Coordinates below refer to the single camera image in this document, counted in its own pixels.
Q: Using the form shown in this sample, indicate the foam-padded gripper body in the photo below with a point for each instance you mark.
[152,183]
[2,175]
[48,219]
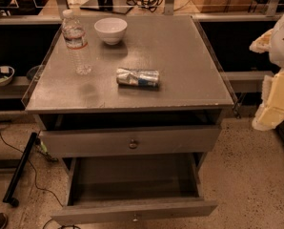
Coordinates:
[271,111]

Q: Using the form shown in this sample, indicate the grey drawer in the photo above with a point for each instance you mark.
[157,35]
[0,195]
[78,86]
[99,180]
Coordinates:
[131,141]
[133,188]

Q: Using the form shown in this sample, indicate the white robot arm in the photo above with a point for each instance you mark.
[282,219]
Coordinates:
[270,112]

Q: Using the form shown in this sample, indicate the grey drawer cabinet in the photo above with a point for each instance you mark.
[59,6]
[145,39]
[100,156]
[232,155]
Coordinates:
[191,91]

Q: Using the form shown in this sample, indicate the grey top drawer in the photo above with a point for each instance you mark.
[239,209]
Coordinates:
[131,141]

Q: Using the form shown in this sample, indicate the grey side shelf beam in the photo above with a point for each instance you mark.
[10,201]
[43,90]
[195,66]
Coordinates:
[247,82]

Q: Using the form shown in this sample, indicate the crushed silver blue can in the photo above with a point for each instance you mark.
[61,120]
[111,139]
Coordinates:
[137,77]

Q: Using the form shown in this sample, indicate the white ceramic bowl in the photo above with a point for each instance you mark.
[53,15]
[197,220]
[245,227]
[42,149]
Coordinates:
[111,30]

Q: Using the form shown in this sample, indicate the black monitor stand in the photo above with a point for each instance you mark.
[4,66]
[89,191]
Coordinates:
[112,6]

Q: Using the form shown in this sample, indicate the clear plastic water bottle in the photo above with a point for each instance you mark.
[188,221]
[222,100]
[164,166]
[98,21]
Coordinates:
[76,41]

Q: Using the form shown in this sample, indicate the black bar on floor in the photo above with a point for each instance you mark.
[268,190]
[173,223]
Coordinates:
[8,197]

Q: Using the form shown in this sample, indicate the bowl with dark contents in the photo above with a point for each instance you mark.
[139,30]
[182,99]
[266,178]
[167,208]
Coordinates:
[6,75]

